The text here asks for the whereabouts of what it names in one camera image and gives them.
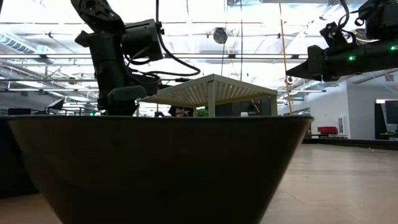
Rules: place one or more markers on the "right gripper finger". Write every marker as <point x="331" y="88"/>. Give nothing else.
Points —
<point x="300" y="72"/>

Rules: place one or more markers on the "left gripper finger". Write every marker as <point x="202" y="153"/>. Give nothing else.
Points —
<point x="118" y="111"/>

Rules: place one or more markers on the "large black wavy square plate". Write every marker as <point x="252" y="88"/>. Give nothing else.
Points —
<point x="155" y="171"/>

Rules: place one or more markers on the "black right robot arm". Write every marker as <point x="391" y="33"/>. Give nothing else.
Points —
<point x="379" y="56"/>

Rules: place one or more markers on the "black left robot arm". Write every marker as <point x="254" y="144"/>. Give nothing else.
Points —
<point x="99" y="12"/>

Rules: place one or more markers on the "person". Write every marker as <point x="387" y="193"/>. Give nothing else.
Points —
<point x="180" y="112"/>

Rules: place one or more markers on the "red box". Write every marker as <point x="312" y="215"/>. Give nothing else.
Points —
<point x="327" y="130"/>

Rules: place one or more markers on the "dark monitor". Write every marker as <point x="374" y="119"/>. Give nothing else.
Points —
<point x="391" y="112"/>

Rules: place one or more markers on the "small green leafy plant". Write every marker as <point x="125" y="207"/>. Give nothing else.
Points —
<point x="202" y="113"/>

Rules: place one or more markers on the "black table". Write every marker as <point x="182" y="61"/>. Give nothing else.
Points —
<point x="357" y="143"/>

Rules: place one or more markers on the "pale green perforated shelf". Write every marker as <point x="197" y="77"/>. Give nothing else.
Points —
<point x="211" y="99"/>

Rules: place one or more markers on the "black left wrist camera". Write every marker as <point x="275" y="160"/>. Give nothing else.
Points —
<point x="84" y="39"/>

